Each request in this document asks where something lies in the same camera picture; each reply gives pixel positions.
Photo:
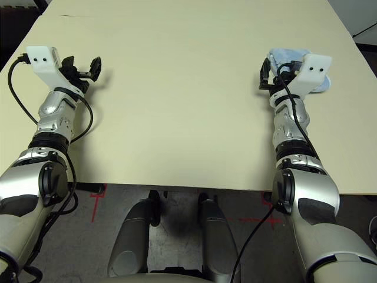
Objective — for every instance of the grey robot leg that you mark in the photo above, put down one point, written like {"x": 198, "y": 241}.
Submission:
{"x": 132, "y": 236}
{"x": 218, "y": 241}

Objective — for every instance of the black-framed side table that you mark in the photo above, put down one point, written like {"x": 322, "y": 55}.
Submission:
{"x": 41, "y": 5}

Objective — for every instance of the grey robot waist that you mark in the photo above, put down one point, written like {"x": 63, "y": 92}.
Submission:
{"x": 147, "y": 280}

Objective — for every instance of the light blue towel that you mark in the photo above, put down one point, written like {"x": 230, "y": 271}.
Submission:
{"x": 282, "y": 57}

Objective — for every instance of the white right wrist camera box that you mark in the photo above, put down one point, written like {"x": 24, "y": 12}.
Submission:
{"x": 312, "y": 73}

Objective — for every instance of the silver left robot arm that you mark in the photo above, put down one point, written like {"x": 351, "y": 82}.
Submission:
{"x": 44, "y": 132}

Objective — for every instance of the grey robot right leg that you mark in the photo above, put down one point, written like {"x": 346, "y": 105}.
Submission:
{"x": 218, "y": 241}

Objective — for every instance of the grey robot left leg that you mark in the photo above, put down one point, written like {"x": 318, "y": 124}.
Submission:
{"x": 132, "y": 236}

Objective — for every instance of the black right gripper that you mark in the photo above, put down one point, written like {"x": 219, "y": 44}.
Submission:
{"x": 272, "y": 85}

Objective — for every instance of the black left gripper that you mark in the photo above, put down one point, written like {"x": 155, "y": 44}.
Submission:
{"x": 78, "y": 79}

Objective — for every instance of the black foam floor mat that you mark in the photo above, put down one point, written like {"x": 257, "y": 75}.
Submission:
{"x": 14, "y": 29}

